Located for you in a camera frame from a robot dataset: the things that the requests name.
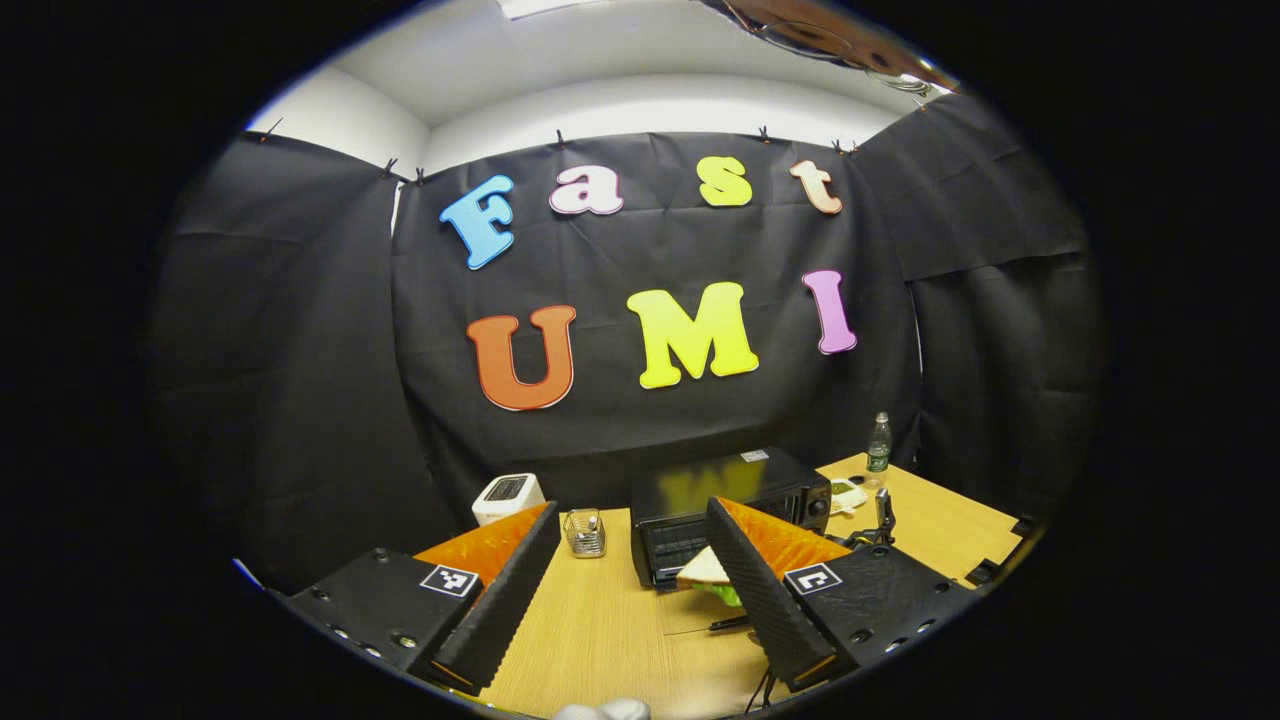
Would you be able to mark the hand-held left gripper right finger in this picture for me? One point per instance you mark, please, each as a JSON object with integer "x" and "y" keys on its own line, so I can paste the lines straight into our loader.
{"x": 765, "y": 600}

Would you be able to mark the sandwich with lettuce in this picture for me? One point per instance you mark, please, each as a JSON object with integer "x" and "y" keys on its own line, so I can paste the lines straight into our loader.
{"x": 703, "y": 572}

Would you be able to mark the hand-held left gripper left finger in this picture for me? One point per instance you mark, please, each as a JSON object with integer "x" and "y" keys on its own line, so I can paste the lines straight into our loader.
{"x": 500, "y": 610}

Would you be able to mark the black electric oven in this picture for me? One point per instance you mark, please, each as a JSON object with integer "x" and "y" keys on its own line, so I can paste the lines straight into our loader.
{"x": 700, "y": 480}

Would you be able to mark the black table edge bracket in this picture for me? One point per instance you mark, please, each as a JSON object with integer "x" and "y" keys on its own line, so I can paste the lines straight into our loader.
{"x": 985, "y": 572}
{"x": 1022, "y": 526}

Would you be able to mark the ceiling light panel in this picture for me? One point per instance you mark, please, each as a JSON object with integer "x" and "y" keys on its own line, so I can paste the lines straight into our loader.
{"x": 528, "y": 7}

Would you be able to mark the clear plastic water bottle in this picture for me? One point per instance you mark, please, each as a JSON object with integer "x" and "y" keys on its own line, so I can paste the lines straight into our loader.
{"x": 879, "y": 455}

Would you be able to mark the black backdrop cloth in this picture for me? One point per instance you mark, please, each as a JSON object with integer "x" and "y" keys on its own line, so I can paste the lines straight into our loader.
{"x": 600, "y": 270}

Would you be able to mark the white toaster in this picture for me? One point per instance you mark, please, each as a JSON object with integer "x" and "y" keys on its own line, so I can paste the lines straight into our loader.
{"x": 505, "y": 497}

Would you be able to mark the white sectioned plate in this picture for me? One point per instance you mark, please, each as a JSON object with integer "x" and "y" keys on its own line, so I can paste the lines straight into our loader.
{"x": 848, "y": 495}

